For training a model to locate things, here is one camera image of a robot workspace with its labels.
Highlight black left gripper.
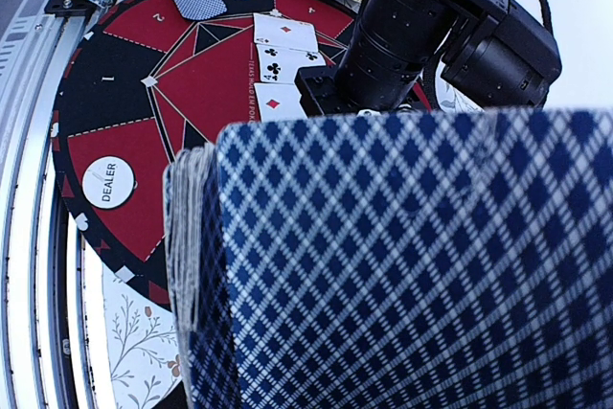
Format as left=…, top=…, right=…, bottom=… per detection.
left=295, top=0, right=453, bottom=117

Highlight face-up diamonds playing card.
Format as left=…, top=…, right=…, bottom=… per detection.
left=253, top=13, right=318, bottom=52

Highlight face-up clubs playing card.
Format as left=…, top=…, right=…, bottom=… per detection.
left=256, top=44, right=326, bottom=84

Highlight blue checkered card deck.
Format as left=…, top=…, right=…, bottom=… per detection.
left=164, top=110, right=612, bottom=408

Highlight white dealer button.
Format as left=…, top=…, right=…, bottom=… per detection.
left=82, top=156, right=135, bottom=210

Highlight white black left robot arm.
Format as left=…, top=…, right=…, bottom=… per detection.
left=295, top=0, right=562, bottom=116

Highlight round red black poker mat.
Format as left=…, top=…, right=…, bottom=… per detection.
left=52, top=0, right=355, bottom=307

